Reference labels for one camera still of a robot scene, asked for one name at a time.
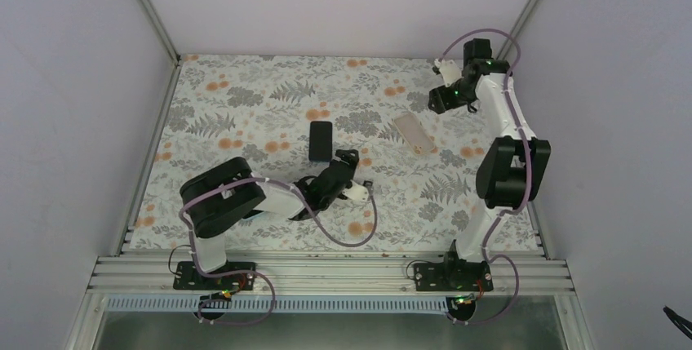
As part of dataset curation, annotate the floral patterned table mat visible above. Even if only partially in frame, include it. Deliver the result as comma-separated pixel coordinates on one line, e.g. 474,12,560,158
130,54,493,252

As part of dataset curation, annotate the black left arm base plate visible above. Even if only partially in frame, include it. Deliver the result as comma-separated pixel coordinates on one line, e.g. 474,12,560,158
172,261,256,292

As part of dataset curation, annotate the black object at edge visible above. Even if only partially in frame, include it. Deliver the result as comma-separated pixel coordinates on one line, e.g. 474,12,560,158
663,306,692,339

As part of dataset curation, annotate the aluminium rail frame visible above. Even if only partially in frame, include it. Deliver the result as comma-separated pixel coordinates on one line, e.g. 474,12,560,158
67,251,592,349

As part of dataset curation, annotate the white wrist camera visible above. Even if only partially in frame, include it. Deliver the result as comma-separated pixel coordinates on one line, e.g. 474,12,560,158
342,180,374,204
433,59,463,87

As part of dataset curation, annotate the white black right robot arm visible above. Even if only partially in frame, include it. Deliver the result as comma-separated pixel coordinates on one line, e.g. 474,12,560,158
428,38,552,290

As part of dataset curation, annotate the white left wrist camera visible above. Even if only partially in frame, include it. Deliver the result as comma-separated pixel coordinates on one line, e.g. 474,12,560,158
342,180,374,204

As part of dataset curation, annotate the beige phone case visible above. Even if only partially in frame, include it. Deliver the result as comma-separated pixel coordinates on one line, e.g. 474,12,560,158
393,113,436,156

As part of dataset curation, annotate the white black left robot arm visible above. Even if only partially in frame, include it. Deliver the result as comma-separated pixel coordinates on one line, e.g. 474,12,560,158
179,150,370,289

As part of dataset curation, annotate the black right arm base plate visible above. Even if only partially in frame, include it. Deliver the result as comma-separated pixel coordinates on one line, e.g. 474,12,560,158
413,262,494,292

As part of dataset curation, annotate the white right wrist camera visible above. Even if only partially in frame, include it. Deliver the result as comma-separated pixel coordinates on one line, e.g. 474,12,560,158
433,59,463,87

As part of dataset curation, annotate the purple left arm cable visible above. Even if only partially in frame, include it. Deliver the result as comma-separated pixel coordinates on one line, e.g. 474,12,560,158
179,176,379,327

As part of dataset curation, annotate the blue-cased black phone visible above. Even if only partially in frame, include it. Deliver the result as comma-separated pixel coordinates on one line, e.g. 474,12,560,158
242,210,266,220

